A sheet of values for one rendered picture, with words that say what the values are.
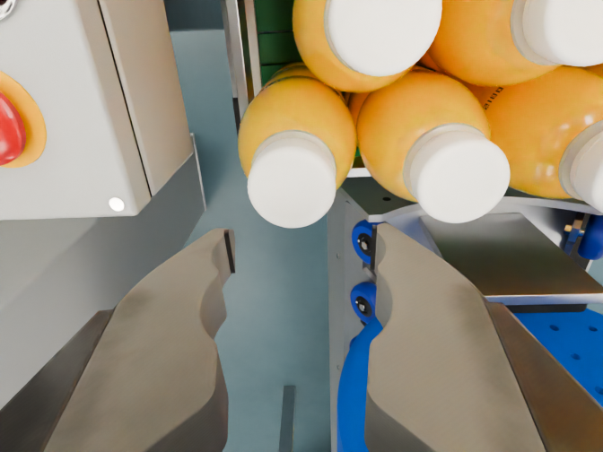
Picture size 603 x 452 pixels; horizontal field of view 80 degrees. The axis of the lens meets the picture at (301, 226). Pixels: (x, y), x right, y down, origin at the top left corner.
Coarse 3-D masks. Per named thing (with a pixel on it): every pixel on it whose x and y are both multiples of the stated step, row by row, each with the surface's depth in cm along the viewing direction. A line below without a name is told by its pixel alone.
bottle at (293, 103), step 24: (288, 72) 25; (264, 96) 20; (288, 96) 19; (312, 96) 19; (336, 96) 21; (264, 120) 18; (288, 120) 18; (312, 120) 18; (336, 120) 19; (240, 144) 20; (264, 144) 17; (336, 144) 18; (336, 168) 19
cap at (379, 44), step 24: (336, 0) 12; (360, 0) 12; (384, 0) 12; (408, 0) 12; (432, 0) 12; (336, 24) 13; (360, 24) 13; (384, 24) 13; (408, 24) 13; (432, 24) 13; (336, 48) 13; (360, 48) 13; (384, 48) 13; (408, 48) 13; (360, 72) 14; (384, 72) 13
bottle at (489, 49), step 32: (448, 0) 17; (480, 0) 16; (512, 0) 15; (448, 32) 18; (480, 32) 16; (512, 32) 15; (448, 64) 19; (480, 64) 17; (512, 64) 16; (544, 64) 15
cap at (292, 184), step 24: (288, 144) 15; (312, 144) 16; (264, 168) 15; (288, 168) 15; (312, 168) 15; (264, 192) 16; (288, 192) 16; (312, 192) 16; (264, 216) 16; (288, 216) 16; (312, 216) 16
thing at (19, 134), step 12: (0, 96) 14; (0, 108) 14; (12, 108) 14; (0, 120) 14; (12, 120) 15; (0, 132) 15; (12, 132) 15; (24, 132) 15; (0, 144) 15; (12, 144) 15; (24, 144) 15; (0, 156) 15; (12, 156) 15
